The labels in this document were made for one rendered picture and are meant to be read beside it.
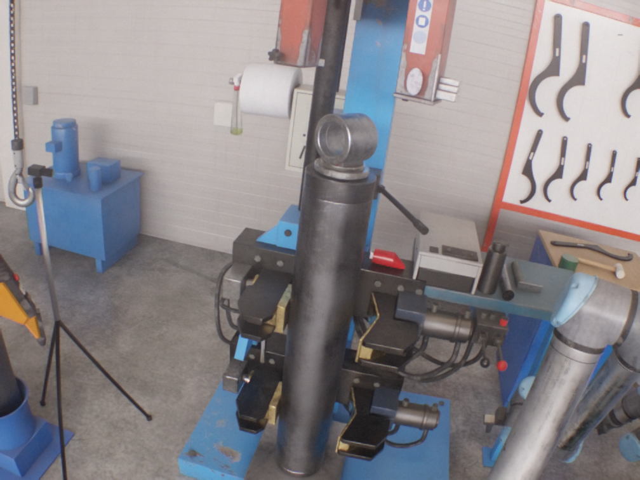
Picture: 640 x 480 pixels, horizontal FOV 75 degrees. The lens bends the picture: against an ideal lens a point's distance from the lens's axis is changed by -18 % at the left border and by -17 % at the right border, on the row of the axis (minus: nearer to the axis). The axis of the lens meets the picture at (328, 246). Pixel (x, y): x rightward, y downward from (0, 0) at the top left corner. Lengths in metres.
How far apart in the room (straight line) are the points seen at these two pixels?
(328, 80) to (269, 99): 0.60
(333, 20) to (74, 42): 3.01
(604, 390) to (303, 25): 1.22
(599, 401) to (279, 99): 1.81
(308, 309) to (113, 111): 3.00
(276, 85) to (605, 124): 2.31
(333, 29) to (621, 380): 1.39
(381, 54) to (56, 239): 2.96
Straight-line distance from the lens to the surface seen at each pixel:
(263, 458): 2.26
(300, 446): 2.04
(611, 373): 1.11
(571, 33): 3.51
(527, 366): 2.87
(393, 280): 1.80
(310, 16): 1.44
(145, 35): 3.99
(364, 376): 2.06
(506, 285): 1.89
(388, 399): 2.04
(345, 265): 1.51
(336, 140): 1.52
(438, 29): 1.31
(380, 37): 1.80
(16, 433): 2.38
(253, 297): 1.70
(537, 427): 1.05
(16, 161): 1.52
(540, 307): 1.90
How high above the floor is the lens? 1.92
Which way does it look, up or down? 26 degrees down
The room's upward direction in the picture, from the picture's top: 8 degrees clockwise
